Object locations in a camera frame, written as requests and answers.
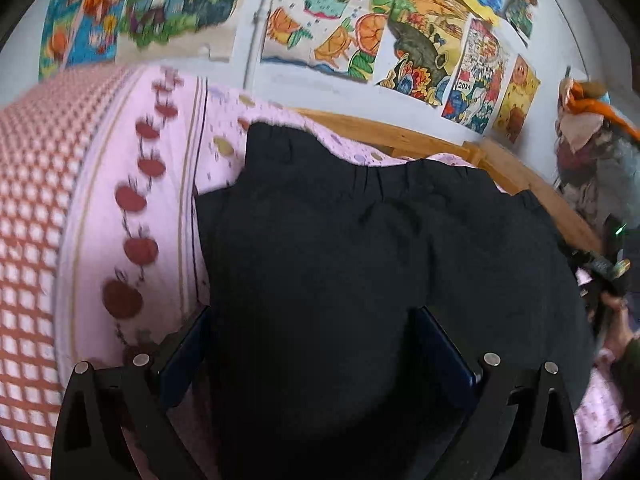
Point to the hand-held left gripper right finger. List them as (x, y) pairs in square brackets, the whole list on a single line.
[(450, 355)]

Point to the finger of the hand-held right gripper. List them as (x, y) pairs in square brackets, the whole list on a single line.
[(587, 259)]

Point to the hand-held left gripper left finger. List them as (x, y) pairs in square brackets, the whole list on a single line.
[(185, 360)]

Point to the black garment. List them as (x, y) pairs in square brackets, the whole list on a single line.
[(325, 260)]

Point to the pile of clothes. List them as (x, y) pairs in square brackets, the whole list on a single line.
[(600, 170)]

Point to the person's right hand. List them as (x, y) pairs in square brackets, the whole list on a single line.
[(617, 327)]

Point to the orange cloth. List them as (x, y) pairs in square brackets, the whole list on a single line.
[(600, 107)]

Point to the narrow colourful comic wall poster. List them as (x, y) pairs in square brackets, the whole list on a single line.
[(477, 75)]

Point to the wooden bed frame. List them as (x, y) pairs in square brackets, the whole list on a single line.
[(400, 135)]

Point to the small red-haired figure wall poster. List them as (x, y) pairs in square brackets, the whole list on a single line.
[(522, 2)]

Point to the orange and green wall poster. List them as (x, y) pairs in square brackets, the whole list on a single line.
[(425, 45)]

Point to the white wall conduit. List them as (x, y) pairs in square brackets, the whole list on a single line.
[(260, 25)]

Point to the fruit print wall poster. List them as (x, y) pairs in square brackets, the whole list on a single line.
[(325, 20)]

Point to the blue orange-haired figure wall poster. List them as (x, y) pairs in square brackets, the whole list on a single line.
[(85, 15)]

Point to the blond figure wall poster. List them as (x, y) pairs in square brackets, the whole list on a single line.
[(190, 0)]

